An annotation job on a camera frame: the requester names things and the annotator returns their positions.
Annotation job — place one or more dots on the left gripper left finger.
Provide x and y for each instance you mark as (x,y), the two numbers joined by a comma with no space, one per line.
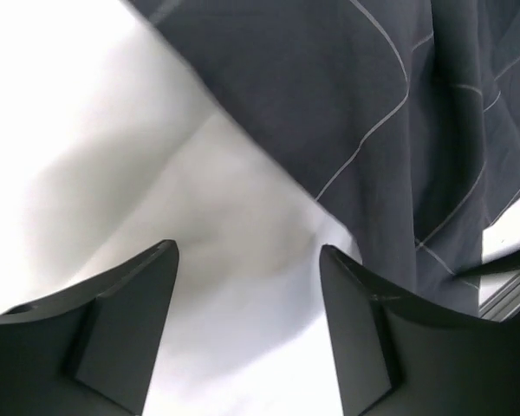
(89,349)

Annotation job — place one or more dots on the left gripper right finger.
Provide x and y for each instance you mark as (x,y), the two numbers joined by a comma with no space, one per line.
(398,354)

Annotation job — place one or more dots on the white pillow yellow edge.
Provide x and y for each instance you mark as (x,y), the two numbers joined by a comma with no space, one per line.
(109,144)

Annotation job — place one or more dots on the dark grey checked pillowcase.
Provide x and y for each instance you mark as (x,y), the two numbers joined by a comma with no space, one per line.
(401,118)

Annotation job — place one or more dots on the front aluminium rail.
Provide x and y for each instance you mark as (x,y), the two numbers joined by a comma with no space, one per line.
(499,296)

